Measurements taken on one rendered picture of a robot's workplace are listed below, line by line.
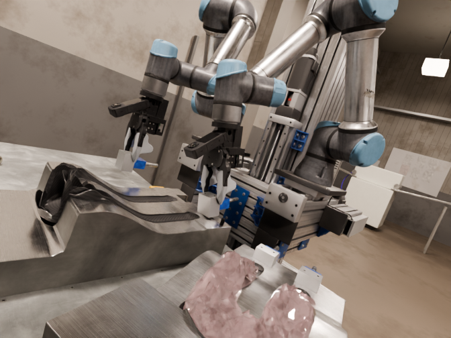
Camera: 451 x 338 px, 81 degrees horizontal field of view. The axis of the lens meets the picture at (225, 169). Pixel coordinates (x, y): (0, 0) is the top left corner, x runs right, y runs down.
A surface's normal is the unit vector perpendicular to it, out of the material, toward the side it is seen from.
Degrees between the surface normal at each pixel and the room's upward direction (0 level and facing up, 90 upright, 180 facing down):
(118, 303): 0
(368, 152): 97
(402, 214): 90
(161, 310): 0
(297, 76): 90
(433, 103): 90
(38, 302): 0
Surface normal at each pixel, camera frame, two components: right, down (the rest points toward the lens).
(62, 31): 0.72, 0.34
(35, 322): 0.32, -0.94
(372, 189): -0.62, -0.08
